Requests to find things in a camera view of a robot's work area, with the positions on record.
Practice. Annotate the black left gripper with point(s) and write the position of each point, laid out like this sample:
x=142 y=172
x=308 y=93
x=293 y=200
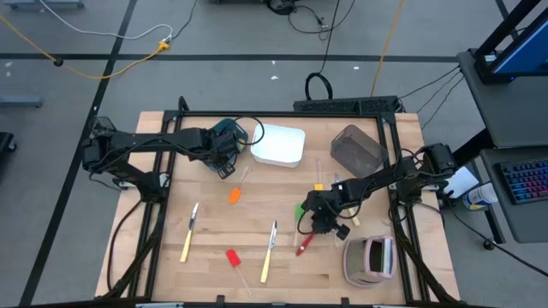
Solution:
x=220 y=147

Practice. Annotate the grey keyboard desk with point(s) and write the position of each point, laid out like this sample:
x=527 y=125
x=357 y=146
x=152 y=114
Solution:
x=526 y=222

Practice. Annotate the white plastic bin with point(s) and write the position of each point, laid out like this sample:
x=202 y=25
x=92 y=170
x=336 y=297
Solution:
x=278 y=145

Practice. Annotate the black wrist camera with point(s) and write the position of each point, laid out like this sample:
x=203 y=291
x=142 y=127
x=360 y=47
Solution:
x=226 y=171
x=342 y=232

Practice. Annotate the white bottle blue label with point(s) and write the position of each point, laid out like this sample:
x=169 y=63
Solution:
x=479 y=197

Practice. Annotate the black aluminium table frame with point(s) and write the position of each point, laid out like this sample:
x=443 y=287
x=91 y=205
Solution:
x=278 y=114

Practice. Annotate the black monitor stand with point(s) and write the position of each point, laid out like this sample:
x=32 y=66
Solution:
x=505 y=27

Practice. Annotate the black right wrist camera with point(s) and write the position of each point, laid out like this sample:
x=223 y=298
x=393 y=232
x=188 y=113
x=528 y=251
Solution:
x=342 y=232

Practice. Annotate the teal plastic bin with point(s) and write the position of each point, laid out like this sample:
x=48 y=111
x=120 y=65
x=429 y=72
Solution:
x=231 y=126

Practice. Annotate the black floor caster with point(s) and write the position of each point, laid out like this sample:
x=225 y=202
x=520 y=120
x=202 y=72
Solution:
x=6 y=142

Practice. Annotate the black perforated metal box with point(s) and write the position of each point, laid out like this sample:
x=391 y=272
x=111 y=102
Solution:
x=342 y=104

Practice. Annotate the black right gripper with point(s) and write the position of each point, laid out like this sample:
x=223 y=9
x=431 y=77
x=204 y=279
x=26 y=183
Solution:
x=325 y=204

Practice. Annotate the computer monitor blue screen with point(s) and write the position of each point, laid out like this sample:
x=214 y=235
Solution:
x=526 y=51

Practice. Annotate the black round floor plug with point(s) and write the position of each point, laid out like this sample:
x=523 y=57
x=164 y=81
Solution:
x=58 y=62

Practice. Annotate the black electronic floor device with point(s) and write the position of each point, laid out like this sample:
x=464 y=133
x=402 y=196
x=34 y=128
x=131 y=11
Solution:
x=280 y=5

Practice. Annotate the grey translucent plastic bin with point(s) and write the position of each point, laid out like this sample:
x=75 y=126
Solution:
x=355 y=149

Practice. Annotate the grey floor table foot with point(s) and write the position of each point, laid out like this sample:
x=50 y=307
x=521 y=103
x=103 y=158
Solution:
x=43 y=3
x=19 y=101

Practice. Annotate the pink mesh utensil holder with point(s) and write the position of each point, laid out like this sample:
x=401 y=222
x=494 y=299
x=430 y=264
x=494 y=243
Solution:
x=355 y=263

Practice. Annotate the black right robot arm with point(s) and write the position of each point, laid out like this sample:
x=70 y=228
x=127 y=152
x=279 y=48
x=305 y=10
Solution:
x=385 y=177

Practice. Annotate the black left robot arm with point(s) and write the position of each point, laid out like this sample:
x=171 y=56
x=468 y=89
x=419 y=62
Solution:
x=145 y=139

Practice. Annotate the red plastic spoon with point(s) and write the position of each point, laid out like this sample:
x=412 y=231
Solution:
x=305 y=245

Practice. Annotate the grey desk top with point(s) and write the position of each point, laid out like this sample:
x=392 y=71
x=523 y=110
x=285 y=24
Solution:
x=505 y=111

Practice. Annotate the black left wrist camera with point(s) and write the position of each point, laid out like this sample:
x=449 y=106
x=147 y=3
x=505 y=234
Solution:
x=226 y=171

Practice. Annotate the backlit rainbow keyboard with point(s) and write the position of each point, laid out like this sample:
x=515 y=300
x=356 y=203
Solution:
x=526 y=181

